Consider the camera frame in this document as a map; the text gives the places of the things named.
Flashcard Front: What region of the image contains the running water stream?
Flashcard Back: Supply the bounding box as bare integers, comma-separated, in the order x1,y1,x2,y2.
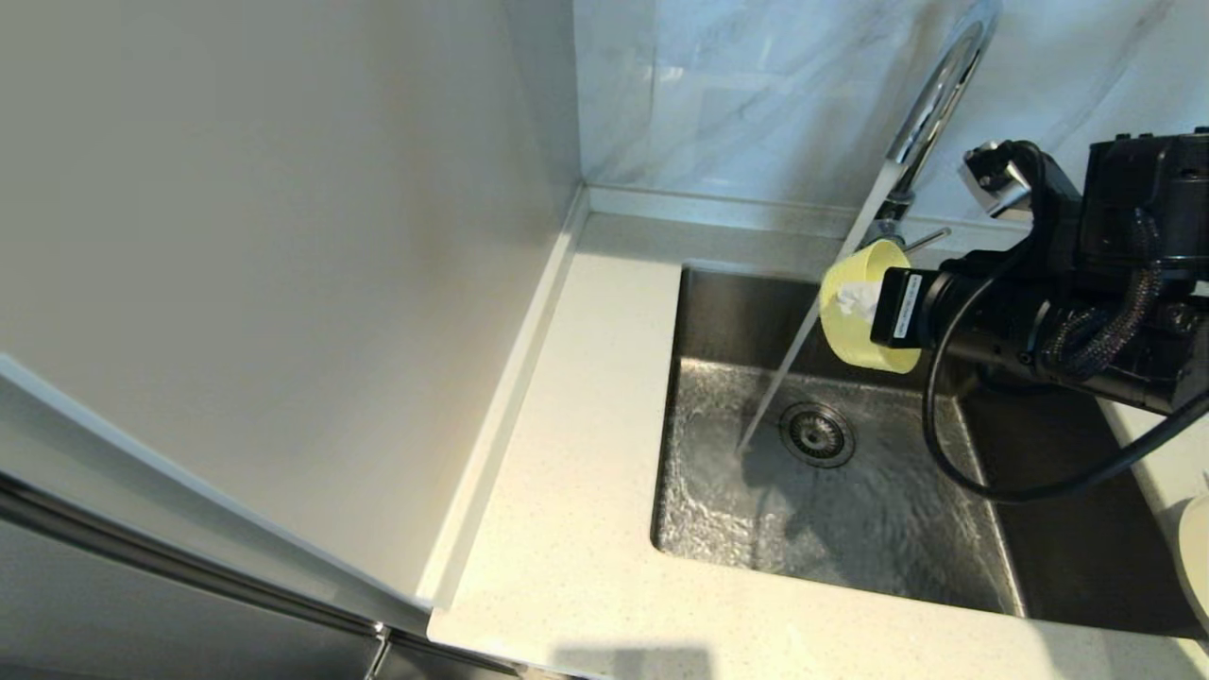
737,162,908,454

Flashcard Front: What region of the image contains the chrome gooseneck kitchen faucet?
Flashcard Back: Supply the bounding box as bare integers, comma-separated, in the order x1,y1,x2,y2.
864,0,1002,256

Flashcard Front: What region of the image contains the stainless steel sink basin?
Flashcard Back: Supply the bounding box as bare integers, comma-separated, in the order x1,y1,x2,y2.
649,266,1205,636

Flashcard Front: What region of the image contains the round metal drain strainer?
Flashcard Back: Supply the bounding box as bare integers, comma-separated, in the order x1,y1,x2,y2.
779,403,858,469

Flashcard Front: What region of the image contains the grey steel cabinet front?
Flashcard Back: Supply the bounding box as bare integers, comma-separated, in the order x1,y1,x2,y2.
0,470,530,680

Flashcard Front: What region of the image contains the white round plate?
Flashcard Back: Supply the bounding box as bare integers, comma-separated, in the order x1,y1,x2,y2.
1176,496,1209,632

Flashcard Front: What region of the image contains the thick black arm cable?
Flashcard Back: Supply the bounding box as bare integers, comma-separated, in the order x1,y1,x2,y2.
922,250,1209,503

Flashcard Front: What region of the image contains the yellow plastic bowl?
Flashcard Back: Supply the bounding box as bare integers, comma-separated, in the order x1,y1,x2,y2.
819,238,923,375

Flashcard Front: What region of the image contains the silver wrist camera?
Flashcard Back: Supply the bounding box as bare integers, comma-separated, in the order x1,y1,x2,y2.
959,142,1035,223

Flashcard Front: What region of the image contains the steel cabinet handle rail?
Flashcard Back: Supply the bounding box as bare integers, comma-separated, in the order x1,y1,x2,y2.
0,472,393,641

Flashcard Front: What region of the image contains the black braided cable sleeve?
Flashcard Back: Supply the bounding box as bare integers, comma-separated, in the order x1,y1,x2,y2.
1039,208,1165,383

